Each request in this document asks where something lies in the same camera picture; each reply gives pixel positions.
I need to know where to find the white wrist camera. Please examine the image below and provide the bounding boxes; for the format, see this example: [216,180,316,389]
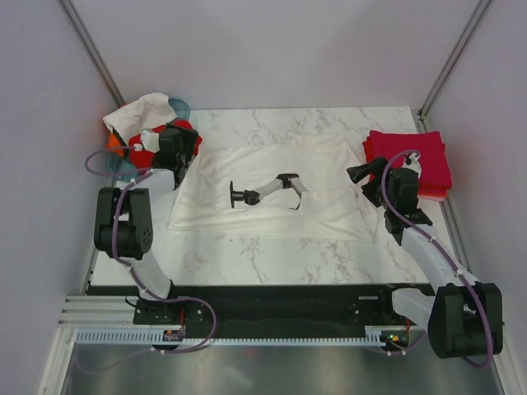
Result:
[403,151,422,178]
[133,129,160,153]

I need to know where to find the left aluminium side rail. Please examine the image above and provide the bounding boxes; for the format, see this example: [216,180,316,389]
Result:
[36,176,114,394]

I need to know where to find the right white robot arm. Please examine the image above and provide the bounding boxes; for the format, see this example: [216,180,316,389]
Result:
[347,150,503,365]

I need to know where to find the orange t shirt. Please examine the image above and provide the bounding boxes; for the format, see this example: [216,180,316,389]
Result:
[105,132,127,158]

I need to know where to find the plain white t shirt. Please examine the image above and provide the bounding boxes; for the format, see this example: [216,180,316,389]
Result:
[103,92,176,143]

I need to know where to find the aluminium cross rail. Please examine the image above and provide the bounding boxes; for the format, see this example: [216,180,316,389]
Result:
[58,295,135,328]

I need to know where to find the left aluminium corner post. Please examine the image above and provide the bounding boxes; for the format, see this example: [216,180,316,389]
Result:
[57,0,124,106]

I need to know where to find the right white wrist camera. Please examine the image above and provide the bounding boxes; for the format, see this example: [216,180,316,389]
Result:
[403,151,422,178]

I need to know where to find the white slotted cable duct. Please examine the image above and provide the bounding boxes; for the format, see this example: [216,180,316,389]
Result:
[75,327,403,346]

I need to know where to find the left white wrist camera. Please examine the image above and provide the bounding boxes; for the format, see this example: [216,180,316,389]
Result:
[133,129,160,153]

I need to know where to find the teal laundry basket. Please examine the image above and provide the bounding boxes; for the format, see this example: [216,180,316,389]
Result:
[105,97,190,181]

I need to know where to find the aluminium corner post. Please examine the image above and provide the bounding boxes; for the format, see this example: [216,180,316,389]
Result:
[413,0,493,123]
[57,0,124,106]

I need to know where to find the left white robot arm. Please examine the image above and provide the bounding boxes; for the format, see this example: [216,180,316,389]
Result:
[94,121,203,323]

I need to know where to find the right aluminium corner post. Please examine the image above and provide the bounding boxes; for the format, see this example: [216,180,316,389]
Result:
[413,0,493,123]

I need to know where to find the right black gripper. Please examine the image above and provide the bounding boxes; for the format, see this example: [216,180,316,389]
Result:
[347,156,395,211]

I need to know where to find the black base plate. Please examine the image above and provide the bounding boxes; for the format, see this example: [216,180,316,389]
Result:
[133,284,406,337]

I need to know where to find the folded magenta t shirt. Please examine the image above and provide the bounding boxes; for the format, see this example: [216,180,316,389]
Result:
[364,129,453,189]

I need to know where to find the white robot print t shirt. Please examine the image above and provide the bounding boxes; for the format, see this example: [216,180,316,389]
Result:
[169,134,374,244]

